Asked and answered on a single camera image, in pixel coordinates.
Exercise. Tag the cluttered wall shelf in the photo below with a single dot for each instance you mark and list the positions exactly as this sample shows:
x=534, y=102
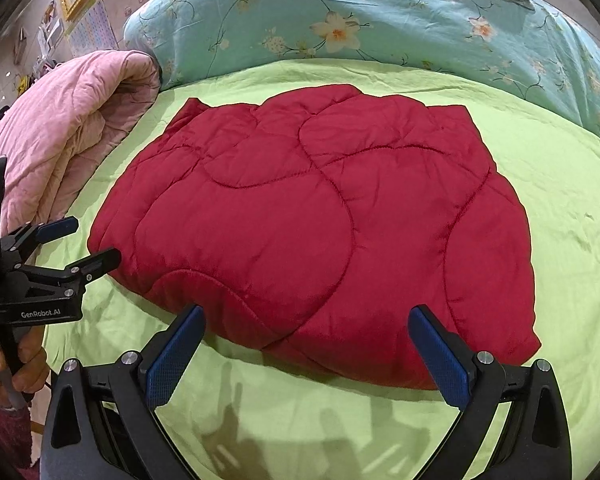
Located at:
x=45, y=42

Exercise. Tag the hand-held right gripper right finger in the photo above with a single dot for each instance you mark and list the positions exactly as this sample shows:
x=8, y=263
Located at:
x=442, y=360

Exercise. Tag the person's left hand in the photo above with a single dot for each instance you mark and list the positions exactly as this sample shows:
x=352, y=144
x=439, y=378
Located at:
x=27, y=365

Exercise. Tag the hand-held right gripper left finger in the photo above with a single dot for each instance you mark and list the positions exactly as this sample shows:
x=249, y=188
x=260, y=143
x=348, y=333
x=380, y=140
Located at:
x=172, y=360

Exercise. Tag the green bed sheet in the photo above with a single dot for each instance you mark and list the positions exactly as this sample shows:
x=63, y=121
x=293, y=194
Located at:
x=560, y=240

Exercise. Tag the teal floral quilt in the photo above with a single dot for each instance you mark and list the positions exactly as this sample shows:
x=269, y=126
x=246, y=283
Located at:
x=380, y=25

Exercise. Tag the red quilted jacket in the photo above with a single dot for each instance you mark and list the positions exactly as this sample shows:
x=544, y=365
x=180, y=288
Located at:
x=290, y=220

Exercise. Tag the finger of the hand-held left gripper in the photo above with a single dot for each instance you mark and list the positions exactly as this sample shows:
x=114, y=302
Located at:
x=97, y=262
x=55, y=229

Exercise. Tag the person's left forearm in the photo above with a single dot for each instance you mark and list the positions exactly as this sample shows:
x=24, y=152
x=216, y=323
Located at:
x=2, y=435

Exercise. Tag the pink quilt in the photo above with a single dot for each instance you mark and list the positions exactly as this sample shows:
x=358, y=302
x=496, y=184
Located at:
x=65, y=120

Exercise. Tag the wall calendar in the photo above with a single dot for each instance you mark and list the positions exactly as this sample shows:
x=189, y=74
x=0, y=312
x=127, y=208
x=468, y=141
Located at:
x=91, y=27

